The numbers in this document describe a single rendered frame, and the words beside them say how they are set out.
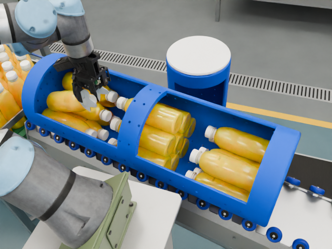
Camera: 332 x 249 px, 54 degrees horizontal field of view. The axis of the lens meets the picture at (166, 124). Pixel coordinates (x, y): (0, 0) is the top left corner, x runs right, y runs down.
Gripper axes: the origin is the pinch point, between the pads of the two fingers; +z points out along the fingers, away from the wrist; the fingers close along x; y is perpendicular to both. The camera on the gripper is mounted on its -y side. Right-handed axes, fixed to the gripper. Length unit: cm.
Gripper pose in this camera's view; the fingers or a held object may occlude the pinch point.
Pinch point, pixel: (91, 102)
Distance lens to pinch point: 107.1
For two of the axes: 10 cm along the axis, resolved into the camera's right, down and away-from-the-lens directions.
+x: 4.9, -6.7, 5.6
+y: 8.7, 3.2, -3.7
